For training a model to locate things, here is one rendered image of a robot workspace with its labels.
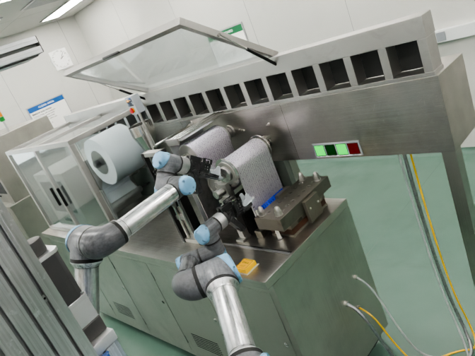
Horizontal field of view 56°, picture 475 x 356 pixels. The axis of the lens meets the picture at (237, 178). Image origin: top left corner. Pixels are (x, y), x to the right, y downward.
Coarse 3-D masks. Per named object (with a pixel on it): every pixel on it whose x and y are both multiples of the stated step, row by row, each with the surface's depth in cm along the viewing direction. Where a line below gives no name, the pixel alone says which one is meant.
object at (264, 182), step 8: (272, 160) 222; (264, 168) 218; (272, 168) 222; (248, 176) 211; (256, 176) 214; (264, 176) 218; (272, 176) 222; (248, 184) 211; (256, 184) 214; (264, 184) 218; (272, 184) 222; (280, 184) 226; (248, 192) 211; (256, 192) 214; (264, 192) 218; (272, 192) 222; (256, 200) 214; (264, 200) 218; (256, 208) 214
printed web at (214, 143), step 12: (204, 132) 232; (216, 132) 232; (192, 144) 223; (204, 144) 225; (216, 144) 229; (228, 144) 235; (252, 144) 217; (264, 144) 219; (204, 156) 224; (216, 156) 229; (228, 156) 211; (240, 156) 210; (252, 156) 213; (264, 156) 219; (240, 168) 208; (252, 168) 213; (204, 180) 242; (240, 180) 208; (204, 192) 242; (204, 204) 242; (216, 204) 248
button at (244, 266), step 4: (244, 260) 198; (248, 260) 197; (252, 260) 195; (240, 264) 196; (244, 264) 195; (248, 264) 194; (252, 264) 194; (256, 264) 195; (240, 268) 193; (244, 268) 192; (248, 268) 192; (240, 272) 194; (244, 272) 192; (248, 272) 192
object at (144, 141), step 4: (152, 132) 259; (144, 136) 257; (148, 136) 258; (152, 136) 260; (136, 140) 259; (140, 140) 258; (144, 140) 258; (148, 140) 259; (140, 144) 260; (144, 144) 260; (148, 144) 260; (152, 144) 261; (144, 148) 262; (148, 148) 262; (152, 148) 262; (156, 148) 265; (180, 212) 274
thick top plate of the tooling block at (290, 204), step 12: (312, 180) 222; (324, 180) 218; (288, 192) 219; (300, 192) 214; (324, 192) 218; (276, 204) 212; (288, 204) 207; (300, 204) 206; (264, 216) 205; (288, 216) 200; (264, 228) 206; (276, 228) 201
